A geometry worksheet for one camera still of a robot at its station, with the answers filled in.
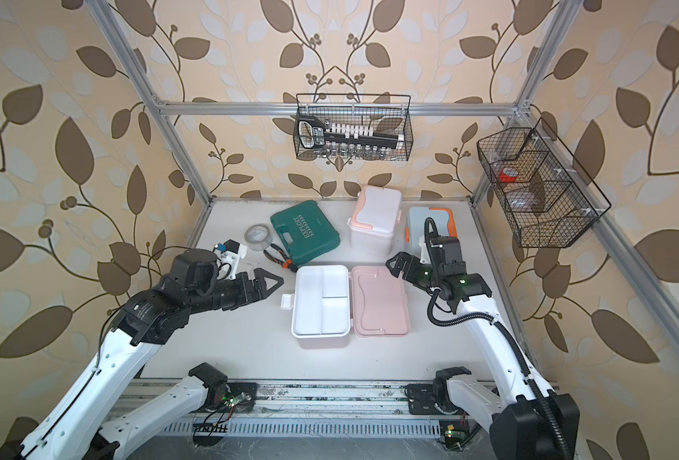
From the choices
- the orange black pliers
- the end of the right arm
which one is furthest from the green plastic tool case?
the end of the right arm

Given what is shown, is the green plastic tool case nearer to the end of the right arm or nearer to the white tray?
the white tray

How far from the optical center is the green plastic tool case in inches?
40.0

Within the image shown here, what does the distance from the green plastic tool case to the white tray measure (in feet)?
0.43

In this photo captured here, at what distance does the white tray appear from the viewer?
0.78 metres

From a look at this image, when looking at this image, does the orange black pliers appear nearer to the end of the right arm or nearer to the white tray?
the white tray

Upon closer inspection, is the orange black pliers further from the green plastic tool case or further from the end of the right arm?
the end of the right arm
